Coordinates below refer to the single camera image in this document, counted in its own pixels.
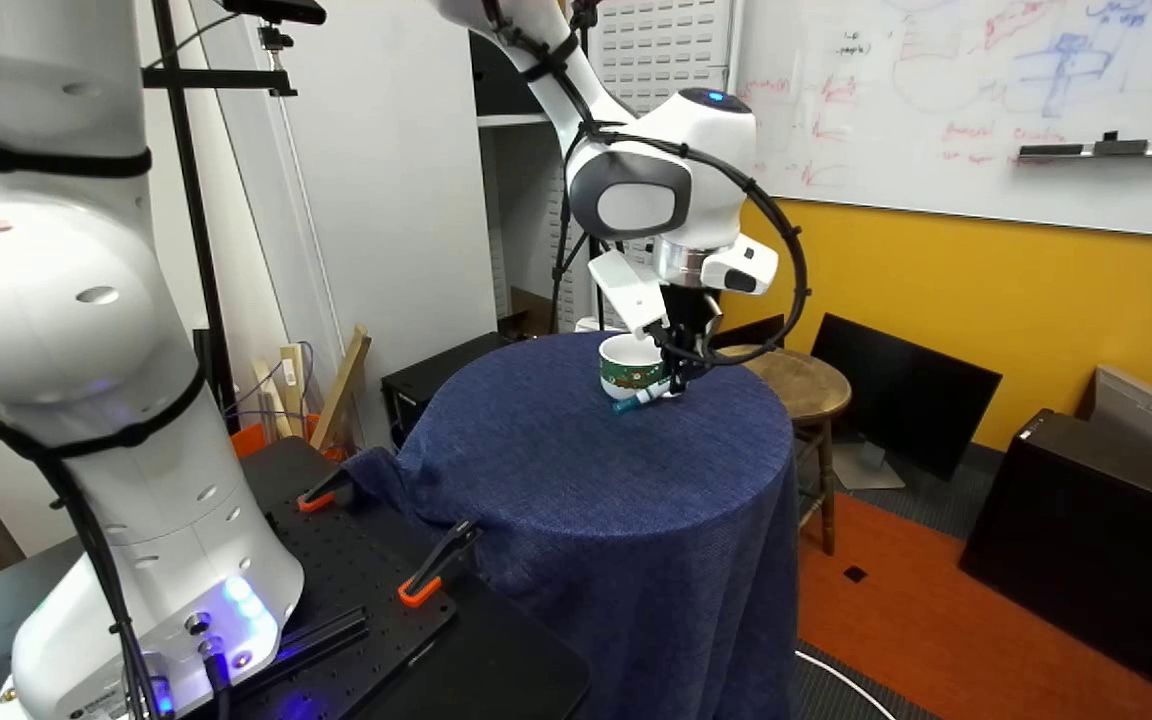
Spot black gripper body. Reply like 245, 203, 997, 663
653, 281, 732, 356

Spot green white Christmas mug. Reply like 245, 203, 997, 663
595, 333, 676, 414

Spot round wooden stool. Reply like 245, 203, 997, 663
719, 346, 859, 561

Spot blue denim tablecloth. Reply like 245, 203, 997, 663
344, 329, 805, 720

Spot black flat monitor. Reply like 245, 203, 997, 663
805, 307, 1009, 483

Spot black computer tower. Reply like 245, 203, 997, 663
381, 329, 527, 454

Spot white pegboard cabinet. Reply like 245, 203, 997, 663
472, 0, 742, 342

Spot orange black clamp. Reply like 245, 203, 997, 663
397, 516, 479, 618
291, 463, 360, 519

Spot wooden planks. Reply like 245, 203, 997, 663
253, 324, 377, 461

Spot black whiteboard eraser tray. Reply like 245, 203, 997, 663
1012, 128, 1152, 170

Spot black computer case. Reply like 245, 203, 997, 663
958, 405, 1152, 699

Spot white wrist mount plate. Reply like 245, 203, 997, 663
584, 249, 671, 342

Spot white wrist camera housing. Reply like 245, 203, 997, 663
696, 240, 783, 301

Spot wall whiteboard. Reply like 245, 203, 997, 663
732, 0, 1152, 249

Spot black camera tripod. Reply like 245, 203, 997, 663
135, 0, 338, 409

